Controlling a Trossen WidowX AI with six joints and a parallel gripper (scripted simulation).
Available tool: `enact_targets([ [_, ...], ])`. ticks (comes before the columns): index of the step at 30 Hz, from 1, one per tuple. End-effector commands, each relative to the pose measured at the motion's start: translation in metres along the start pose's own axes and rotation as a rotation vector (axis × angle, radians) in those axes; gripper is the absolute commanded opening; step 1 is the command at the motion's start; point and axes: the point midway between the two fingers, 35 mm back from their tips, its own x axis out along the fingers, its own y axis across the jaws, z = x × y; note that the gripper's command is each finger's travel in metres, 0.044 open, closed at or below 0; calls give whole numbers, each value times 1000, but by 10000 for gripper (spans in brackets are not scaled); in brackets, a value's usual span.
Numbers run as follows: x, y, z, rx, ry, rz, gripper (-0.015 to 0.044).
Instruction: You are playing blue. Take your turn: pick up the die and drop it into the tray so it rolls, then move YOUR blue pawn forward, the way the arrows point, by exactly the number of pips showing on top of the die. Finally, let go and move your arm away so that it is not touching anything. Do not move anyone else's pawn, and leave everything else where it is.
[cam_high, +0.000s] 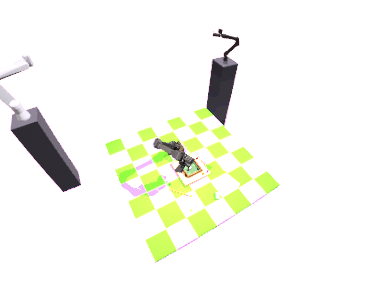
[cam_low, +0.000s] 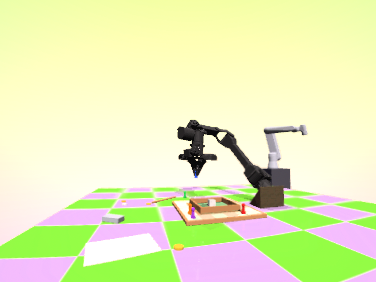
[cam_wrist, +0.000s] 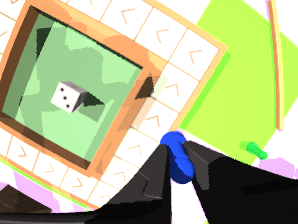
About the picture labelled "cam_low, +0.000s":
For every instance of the white die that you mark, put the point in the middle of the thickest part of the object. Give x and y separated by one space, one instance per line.
211 202

